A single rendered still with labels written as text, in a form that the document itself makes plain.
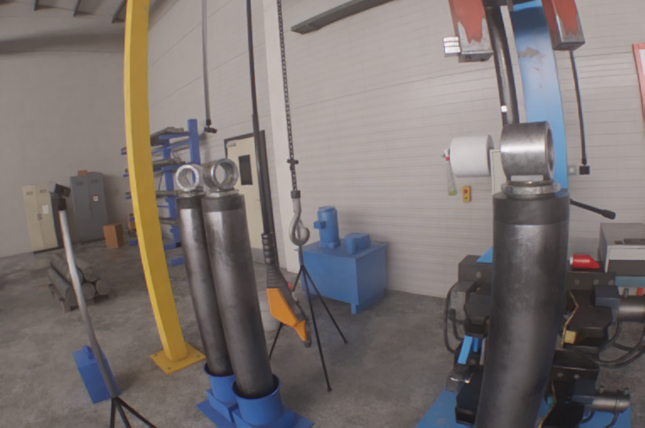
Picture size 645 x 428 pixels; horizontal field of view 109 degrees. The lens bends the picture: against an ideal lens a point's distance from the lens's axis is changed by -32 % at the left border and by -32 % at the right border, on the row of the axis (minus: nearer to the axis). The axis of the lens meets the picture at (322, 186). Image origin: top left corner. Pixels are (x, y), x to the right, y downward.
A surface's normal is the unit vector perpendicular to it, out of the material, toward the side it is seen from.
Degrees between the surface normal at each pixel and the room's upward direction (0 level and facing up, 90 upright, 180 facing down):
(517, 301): 90
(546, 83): 90
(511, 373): 90
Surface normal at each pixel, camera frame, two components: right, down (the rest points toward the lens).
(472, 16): -0.28, 0.10
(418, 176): -0.66, 0.12
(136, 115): 0.75, -0.02
